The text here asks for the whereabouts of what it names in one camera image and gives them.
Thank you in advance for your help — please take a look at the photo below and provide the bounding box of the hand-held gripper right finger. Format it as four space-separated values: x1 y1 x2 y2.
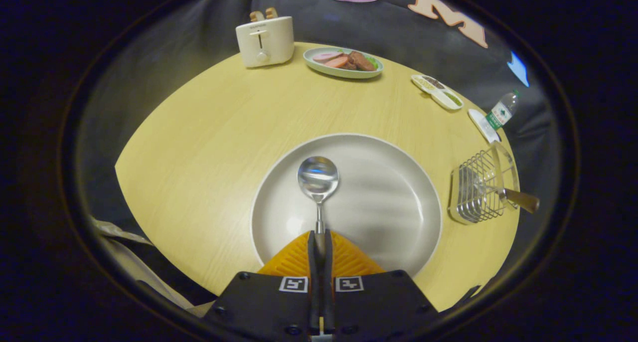
319 231 440 342

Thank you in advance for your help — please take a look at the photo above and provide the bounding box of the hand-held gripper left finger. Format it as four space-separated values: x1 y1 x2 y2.
202 231 322 342

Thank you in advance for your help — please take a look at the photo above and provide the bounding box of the silver metal spoon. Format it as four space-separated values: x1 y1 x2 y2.
298 156 340 257

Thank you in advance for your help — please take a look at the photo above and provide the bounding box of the large white round plate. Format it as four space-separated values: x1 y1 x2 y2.
250 134 443 279

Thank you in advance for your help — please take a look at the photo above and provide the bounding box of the beige crumpled sheet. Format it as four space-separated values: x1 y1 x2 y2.
91 217 216 319

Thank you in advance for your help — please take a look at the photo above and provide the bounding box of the pale green oval plate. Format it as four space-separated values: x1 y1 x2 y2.
303 47 384 79

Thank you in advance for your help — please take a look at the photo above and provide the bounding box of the white divided condiment dish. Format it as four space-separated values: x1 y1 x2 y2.
411 74 464 111

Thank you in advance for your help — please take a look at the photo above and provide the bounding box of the brown meat patty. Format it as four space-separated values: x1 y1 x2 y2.
347 51 377 72

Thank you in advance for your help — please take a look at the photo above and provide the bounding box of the small white flat dish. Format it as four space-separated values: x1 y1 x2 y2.
468 109 501 144

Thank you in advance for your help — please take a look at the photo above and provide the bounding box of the cream white toaster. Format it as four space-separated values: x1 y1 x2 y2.
236 16 295 68

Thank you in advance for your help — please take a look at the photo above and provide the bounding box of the clear plastic water bottle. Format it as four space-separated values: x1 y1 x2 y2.
486 89 520 131

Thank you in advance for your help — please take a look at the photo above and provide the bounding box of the metal wire rack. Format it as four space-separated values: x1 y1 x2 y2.
448 142 520 225

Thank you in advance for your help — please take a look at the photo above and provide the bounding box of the wooden handled utensil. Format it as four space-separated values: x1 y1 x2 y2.
456 169 540 214

